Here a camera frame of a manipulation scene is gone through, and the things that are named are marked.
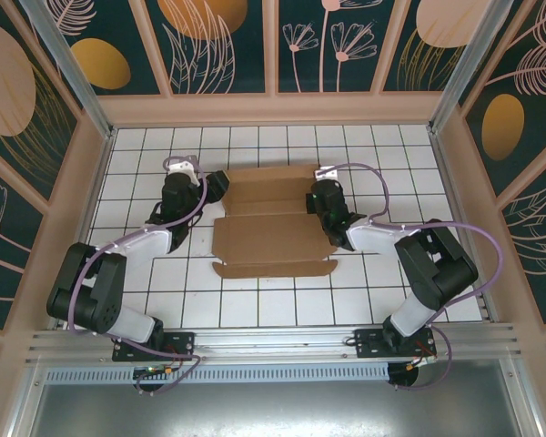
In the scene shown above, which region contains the brown cardboard box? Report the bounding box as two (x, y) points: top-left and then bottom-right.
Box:
(210, 164), (340, 280)

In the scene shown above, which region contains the grey metal panel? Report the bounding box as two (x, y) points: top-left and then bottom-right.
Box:
(26, 359), (527, 437)

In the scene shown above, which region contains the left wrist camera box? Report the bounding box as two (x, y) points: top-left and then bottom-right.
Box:
(164, 154), (200, 177)

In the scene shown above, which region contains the aluminium table edge rail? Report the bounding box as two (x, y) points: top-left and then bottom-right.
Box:
(429, 129), (501, 323)
(49, 129), (117, 331)

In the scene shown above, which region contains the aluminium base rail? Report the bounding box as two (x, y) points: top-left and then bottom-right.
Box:
(25, 321), (528, 366)

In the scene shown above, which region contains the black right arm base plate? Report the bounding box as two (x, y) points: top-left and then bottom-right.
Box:
(353, 328), (438, 361)

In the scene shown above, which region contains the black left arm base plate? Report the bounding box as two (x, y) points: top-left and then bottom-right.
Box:
(112, 330), (197, 363)

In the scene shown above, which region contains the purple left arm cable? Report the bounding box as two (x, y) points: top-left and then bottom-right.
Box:
(67, 154), (210, 396)

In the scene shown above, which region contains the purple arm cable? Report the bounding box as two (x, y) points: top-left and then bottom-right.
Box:
(67, 154), (210, 396)
(331, 162), (506, 392)

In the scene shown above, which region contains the aluminium frame post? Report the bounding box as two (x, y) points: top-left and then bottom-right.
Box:
(17, 0), (116, 140)
(426, 0), (513, 137)

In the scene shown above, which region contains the slotted grey cable duct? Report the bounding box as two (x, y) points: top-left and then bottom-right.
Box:
(42, 362), (391, 384)

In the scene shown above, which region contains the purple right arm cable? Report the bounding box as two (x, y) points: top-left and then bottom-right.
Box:
(331, 162), (506, 392)

